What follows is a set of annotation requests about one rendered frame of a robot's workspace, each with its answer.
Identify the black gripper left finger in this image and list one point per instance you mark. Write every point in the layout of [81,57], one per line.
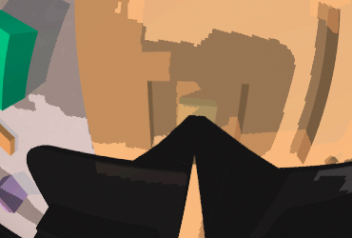
[149,191]

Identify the purple cube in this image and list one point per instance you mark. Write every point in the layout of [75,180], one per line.
[11,194]

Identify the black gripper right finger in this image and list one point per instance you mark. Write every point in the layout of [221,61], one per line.
[242,194]

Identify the light orange square board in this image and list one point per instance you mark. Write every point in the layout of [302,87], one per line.
[280,72]

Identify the green square block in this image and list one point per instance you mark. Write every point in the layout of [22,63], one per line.
[16,48]

